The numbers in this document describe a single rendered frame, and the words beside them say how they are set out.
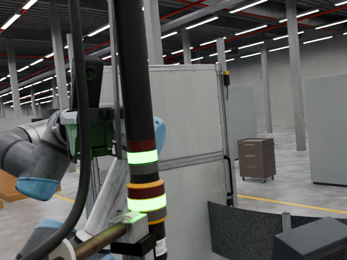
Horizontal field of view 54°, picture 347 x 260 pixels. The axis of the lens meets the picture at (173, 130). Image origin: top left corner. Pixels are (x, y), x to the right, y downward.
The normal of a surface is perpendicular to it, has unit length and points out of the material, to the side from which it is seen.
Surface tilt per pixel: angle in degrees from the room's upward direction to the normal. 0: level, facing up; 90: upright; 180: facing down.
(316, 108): 90
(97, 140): 90
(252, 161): 90
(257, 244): 90
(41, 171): 81
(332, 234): 15
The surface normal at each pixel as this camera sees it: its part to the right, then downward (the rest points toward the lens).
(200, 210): 0.47, 0.00
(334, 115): -0.75, 0.11
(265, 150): 0.69, -0.03
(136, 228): 0.90, -0.06
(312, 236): 0.04, -0.96
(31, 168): -0.22, -0.31
